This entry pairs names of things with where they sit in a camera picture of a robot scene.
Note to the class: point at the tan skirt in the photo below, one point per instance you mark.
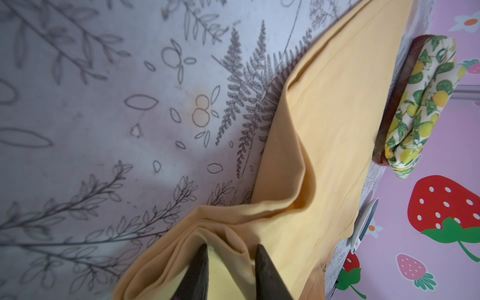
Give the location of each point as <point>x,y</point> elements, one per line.
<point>308,188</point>

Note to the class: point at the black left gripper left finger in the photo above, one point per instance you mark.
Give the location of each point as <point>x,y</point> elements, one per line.
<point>194,285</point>

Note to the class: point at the red plaid skirt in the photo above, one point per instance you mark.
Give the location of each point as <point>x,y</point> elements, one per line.
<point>403,76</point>

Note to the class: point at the lemon print skirt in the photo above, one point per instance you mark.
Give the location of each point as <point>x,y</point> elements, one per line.
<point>430,86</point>

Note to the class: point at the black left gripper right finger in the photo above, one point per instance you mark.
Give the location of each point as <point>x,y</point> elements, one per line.
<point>269,284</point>

